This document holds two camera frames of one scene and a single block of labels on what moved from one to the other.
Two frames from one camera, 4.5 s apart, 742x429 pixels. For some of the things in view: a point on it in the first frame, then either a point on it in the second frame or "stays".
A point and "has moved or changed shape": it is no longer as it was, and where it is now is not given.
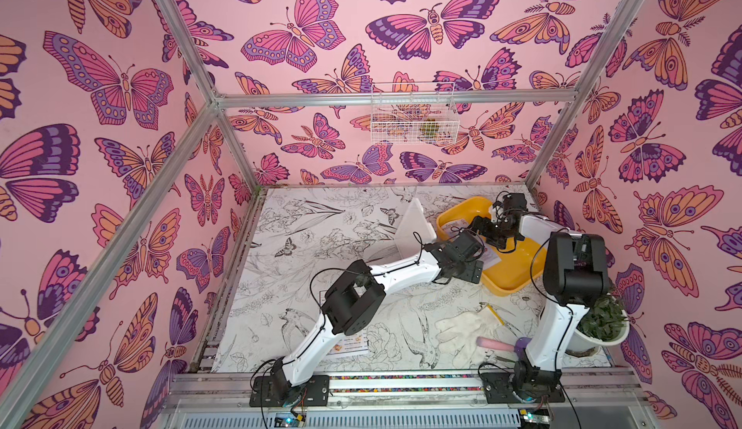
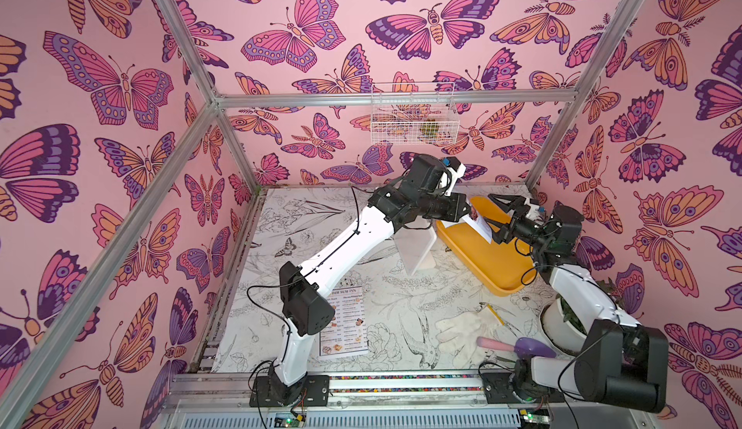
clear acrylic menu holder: x=413 y=232 stays
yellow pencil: x=489 y=306 stays
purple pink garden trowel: x=518 y=347 stays
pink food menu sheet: x=489 y=255 has moved or changed shape
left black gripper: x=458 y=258 → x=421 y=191
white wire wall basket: x=413 y=113 stays
